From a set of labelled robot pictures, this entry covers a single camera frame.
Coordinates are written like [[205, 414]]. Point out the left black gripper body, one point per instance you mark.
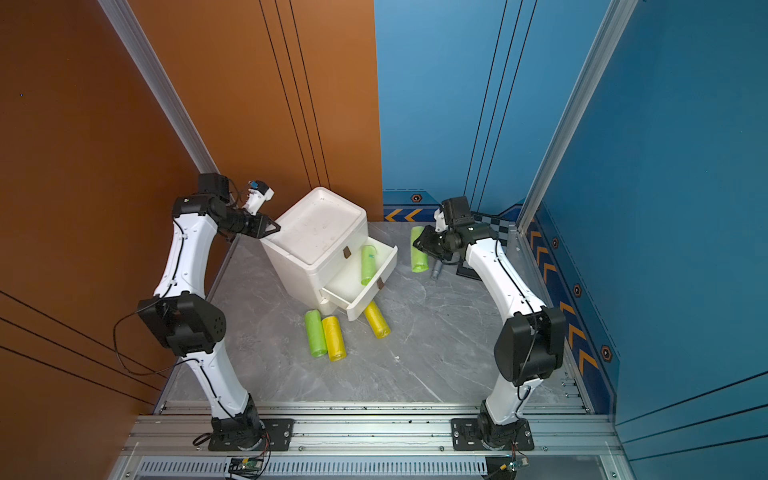
[[243, 223]]

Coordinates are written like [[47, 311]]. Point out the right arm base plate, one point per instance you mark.
[[481, 434]]

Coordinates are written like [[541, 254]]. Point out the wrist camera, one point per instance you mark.
[[440, 221], [258, 194]]

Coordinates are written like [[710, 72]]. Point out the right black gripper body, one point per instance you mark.
[[437, 243]]

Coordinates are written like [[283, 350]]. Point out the yellow roll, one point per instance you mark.
[[335, 345], [377, 321]]

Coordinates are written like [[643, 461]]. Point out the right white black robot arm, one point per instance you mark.
[[530, 346]]

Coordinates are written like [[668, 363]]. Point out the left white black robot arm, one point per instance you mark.
[[184, 321]]

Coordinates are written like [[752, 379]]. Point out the left green circuit board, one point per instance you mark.
[[246, 468]]

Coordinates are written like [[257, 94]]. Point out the aluminium corner post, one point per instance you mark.
[[599, 55], [127, 26]]

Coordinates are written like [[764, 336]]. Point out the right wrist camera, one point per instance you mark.
[[440, 221]]

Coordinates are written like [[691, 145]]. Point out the right green circuit board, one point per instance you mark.
[[512, 467]]

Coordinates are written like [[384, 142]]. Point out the green roll with label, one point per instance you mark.
[[368, 264]]

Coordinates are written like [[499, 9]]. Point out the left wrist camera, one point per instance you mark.
[[258, 194]]

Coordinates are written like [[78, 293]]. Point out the aluminium mounting rail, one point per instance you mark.
[[363, 440]]

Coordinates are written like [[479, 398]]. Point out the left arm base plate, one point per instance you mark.
[[229, 435]]

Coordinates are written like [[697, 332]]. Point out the right aluminium corner post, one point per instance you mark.
[[599, 55]]

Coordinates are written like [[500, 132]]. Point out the black silver chessboard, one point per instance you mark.
[[501, 227]]

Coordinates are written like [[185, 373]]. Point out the green circuit board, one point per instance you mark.
[[246, 468], [512, 467]]

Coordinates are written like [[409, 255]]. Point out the white three-drawer cabinet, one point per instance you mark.
[[318, 209]]

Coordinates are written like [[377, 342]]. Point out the left aluminium corner post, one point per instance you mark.
[[127, 26]]

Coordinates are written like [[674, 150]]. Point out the silver toy microphone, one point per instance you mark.
[[436, 270]]

